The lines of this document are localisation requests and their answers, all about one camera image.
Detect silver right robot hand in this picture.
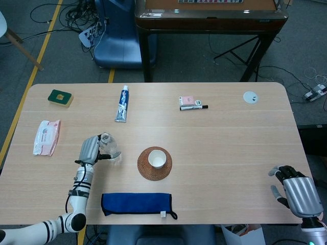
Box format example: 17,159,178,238
268,165,324,219

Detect black tripod stand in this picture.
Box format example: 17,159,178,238
213,33,264,82

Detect row of mahjong tiles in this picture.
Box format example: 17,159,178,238
178,0,244,4

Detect white paper bag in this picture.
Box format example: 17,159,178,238
221,224,265,245

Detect grey round table grommet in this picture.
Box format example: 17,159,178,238
243,91,259,105

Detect small pink white box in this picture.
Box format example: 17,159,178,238
178,95,197,106

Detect blue white toothpaste tube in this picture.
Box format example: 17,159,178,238
114,85,130,123

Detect white power strip with plugs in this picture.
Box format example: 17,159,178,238
78,24,107,48

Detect black case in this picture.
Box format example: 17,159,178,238
297,124,327,156

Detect black floor cable bundle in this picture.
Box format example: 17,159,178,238
30,0,108,61

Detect dark wood mahjong table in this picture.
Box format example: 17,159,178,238
134,0,289,83

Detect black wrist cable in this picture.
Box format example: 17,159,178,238
65,159,89,214

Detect clear plastic bottle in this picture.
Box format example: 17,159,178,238
99,132,123,164

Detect blue machine base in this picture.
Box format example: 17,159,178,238
93,0,157,69

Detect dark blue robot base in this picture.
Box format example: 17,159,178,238
106,224,220,245

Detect white chair wooden legs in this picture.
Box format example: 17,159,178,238
0,10,44,71

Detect grey floor power strip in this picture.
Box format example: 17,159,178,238
302,85,327,102

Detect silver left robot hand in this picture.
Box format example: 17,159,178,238
75,132,122,165

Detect blue microfiber cloth black trim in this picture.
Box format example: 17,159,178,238
101,192,178,221

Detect white paper cup green print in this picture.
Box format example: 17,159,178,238
148,150,167,169

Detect black white marker pen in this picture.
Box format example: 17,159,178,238
179,105,209,111

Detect pink white wet wipes pack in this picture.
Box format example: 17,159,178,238
32,119,62,157

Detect round woven rattan coaster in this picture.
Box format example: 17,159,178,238
137,146,173,181

